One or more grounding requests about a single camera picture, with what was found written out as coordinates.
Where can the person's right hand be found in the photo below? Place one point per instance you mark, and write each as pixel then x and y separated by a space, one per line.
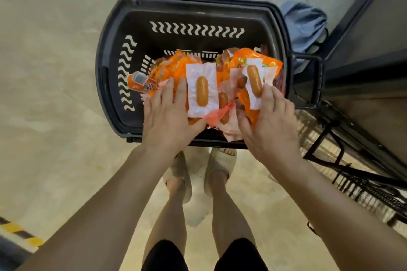
pixel 275 134

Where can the person's left hand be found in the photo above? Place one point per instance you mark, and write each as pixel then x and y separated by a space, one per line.
pixel 165 124

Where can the person's right middle finger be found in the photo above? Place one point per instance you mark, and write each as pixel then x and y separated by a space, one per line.
pixel 279 102

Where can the person's left middle finger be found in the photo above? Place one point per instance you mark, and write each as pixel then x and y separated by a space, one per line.
pixel 168 91

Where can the person's left thumb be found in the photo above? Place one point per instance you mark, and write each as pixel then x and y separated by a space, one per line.
pixel 197 125

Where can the person's left little finger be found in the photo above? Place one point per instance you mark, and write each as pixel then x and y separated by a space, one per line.
pixel 147 107

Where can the person's right thumb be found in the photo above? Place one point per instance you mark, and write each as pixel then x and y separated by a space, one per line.
pixel 244 123

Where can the single white-backed sausage packet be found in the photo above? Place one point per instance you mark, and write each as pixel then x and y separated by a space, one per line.
pixel 202 89
pixel 254 80

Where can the person's left forearm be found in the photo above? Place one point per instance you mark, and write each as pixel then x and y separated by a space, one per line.
pixel 105 216

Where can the person's right forearm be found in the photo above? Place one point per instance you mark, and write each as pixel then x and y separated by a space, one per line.
pixel 334 216

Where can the pile of orange sausage packs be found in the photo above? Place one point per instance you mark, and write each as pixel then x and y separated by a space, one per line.
pixel 229 89

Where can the beige right slipper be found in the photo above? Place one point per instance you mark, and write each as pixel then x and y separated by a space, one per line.
pixel 221 159

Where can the beige slipper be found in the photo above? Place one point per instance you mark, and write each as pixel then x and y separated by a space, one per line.
pixel 179 169
pixel 221 159

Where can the beige left slipper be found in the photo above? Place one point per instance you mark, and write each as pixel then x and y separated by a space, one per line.
pixel 179 169

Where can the black plastic shopping basket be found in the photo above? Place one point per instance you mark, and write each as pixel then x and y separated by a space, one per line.
pixel 178 32

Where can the blue fabric bag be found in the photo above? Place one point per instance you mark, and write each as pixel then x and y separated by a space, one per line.
pixel 303 24

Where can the person's right leg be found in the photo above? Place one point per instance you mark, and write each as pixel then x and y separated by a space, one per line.
pixel 227 213

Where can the person's leg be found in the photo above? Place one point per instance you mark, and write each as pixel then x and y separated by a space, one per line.
pixel 170 216
pixel 227 213

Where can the person's left leg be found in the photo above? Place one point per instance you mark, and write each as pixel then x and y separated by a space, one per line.
pixel 170 216

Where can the black metal shelf unit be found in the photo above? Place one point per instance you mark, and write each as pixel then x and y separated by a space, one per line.
pixel 375 42

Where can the black shorts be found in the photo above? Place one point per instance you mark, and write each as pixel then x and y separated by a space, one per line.
pixel 238 256

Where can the yellow black hazard tape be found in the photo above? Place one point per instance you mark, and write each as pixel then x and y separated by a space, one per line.
pixel 19 232

